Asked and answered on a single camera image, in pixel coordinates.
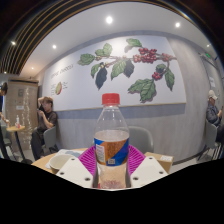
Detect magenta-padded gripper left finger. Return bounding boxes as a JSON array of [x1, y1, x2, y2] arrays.
[[55, 144, 99, 189]]

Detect round wooden cafe table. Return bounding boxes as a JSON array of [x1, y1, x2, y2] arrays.
[[5, 125, 33, 165]]

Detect recessed ceiling lights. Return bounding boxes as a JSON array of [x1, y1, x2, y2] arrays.
[[9, 14, 213, 51]]

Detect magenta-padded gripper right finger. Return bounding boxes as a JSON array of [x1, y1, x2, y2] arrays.
[[125, 144, 169, 189]]

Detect coffee branch wall mural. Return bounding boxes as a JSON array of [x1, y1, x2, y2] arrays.
[[41, 34, 187, 113]]

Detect clear red-capped drink bottle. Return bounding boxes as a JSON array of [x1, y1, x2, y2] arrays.
[[93, 92, 131, 190]]

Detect small cardboard box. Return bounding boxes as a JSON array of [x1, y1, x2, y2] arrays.
[[144, 151, 175, 174]]

